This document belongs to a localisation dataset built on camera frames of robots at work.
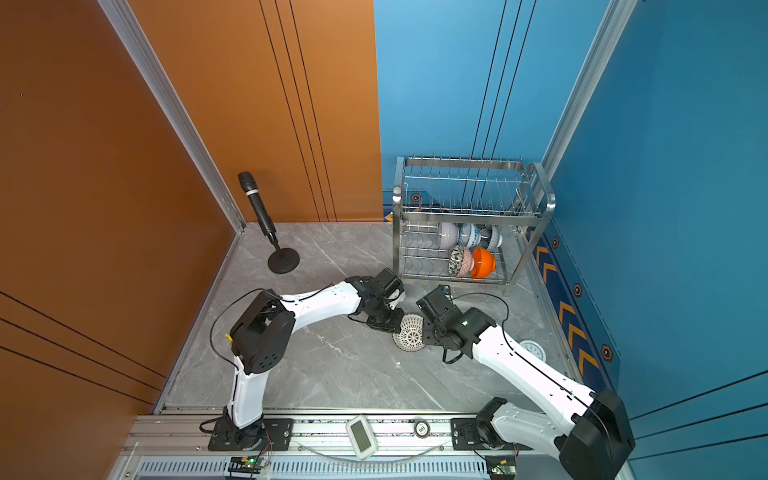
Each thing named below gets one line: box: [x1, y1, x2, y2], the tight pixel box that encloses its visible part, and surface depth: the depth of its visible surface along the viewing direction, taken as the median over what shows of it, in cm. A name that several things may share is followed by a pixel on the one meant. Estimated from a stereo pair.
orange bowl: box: [471, 247, 496, 279], surface depth 98 cm
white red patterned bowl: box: [392, 314, 426, 352], surface depth 90 cm
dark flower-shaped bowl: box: [487, 224, 503, 251], surface depth 105 cm
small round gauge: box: [414, 420, 431, 439], surface depth 71 cm
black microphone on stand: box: [237, 171, 300, 274], surface depth 93 cm
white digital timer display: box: [346, 415, 378, 460], surface depth 72 cm
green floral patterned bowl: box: [448, 244, 464, 277], surface depth 104 cm
